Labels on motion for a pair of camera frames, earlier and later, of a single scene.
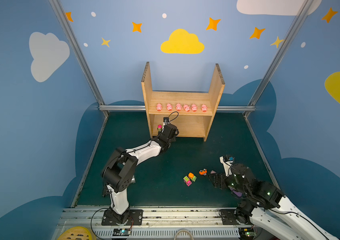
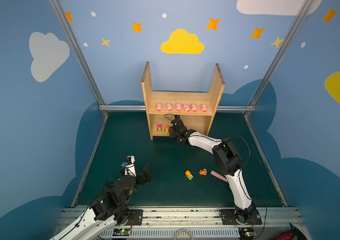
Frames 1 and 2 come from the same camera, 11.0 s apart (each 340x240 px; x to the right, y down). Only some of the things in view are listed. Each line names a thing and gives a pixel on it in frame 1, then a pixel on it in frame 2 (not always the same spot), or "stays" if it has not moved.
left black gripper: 164,127 → 141,177
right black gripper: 224,179 → 177,128
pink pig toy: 159,107 stays
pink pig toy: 186,108 stays
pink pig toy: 178,107 stays
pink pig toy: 204,108 stays
